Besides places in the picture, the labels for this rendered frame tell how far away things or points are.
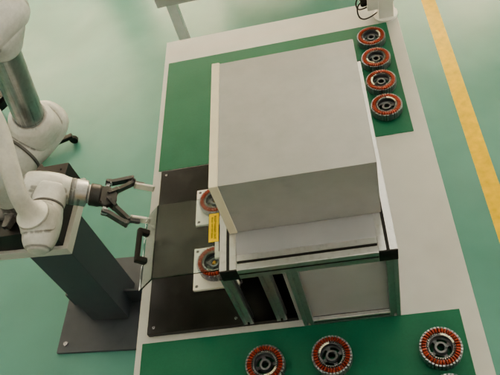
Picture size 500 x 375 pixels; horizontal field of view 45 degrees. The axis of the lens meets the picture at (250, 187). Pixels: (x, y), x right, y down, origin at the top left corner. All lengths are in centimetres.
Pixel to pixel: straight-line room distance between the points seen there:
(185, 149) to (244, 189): 92
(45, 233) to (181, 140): 70
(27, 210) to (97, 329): 115
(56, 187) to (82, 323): 110
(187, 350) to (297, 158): 74
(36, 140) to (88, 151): 148
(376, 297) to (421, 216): 37
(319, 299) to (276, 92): 58
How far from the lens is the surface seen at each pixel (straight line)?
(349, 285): 162
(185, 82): 256
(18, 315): 318
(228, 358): 181
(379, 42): 247
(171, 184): 218
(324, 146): 141
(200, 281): 191
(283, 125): 147
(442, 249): 190
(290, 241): 151
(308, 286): 161
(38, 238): 190
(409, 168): 207
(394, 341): 176
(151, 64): 398
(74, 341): 294
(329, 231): 151
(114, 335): 285
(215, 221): 165
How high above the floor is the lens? 238
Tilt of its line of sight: 51 degrees down
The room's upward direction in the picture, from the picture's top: 20 degrees counter-clockwise
